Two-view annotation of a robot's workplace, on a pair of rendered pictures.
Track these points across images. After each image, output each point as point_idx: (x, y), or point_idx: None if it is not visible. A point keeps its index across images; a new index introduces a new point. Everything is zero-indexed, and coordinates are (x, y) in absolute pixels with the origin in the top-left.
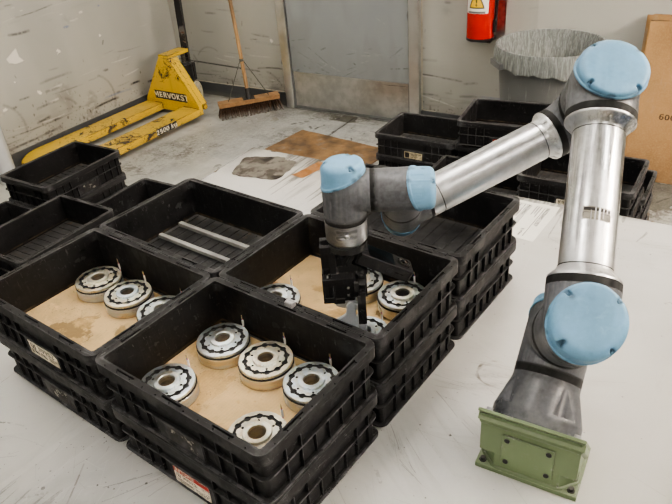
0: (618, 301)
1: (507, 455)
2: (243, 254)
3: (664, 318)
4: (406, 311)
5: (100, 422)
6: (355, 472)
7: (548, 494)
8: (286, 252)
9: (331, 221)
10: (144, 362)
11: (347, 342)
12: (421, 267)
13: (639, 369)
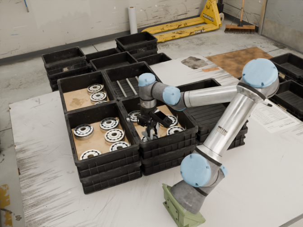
0: (207, 167)
1: (168, 205)
2: (132, 96)
3: (294, 190)
4: (159, 138)
5: None
6: (125, 185)
7: (176, 226)
8: None
9: (140, 96)
10: (83, 120)
11: (134, 140)
12: (189, 125)
13: (259, 204)
